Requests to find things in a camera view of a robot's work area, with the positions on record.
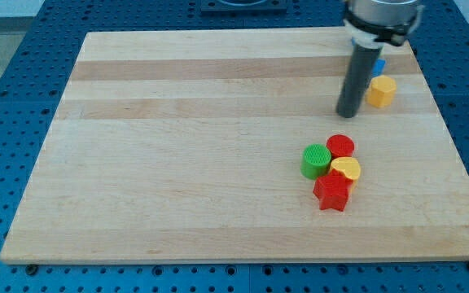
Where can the light wooden board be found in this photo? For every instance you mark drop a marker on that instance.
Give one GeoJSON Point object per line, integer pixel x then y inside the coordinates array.
{"type": "Point", "coordinates": [177, 147]}

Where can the green cylinder block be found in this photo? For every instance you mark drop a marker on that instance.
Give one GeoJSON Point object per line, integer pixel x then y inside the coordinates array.
{"type": "Point", "coordinates": [316, 159]}

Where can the red cylinder block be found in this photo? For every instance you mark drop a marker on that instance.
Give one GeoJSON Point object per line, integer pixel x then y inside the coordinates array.
{"type": "Point", "coordinates": [340, 145]}

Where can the red star block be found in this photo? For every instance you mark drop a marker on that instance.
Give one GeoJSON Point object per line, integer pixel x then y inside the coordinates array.
{"type": "Point", "coordinates": [332, 191]}

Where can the yellow heart block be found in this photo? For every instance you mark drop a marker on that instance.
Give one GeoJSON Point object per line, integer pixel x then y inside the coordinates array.
{"type": "Point", "coordinates": [348, 167]}

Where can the dark grey cylindrical pointer rod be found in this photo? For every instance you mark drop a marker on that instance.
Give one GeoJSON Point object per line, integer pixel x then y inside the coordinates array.
{"type": "Point", "coordinates": [356, 80]}

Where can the yellow hexagon block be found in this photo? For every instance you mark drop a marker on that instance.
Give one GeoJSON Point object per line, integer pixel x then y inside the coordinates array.
{"type": "Point", "coordinates": [381, 92]}

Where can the blue block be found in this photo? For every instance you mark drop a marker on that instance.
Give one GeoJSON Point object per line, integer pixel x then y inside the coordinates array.
{"type": "Point", "coordinates": [378, 67]}

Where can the dark robot base mount plate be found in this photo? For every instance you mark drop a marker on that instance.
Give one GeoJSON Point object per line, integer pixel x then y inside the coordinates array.
{"type": "Point", "coordinates": [213, 6]}

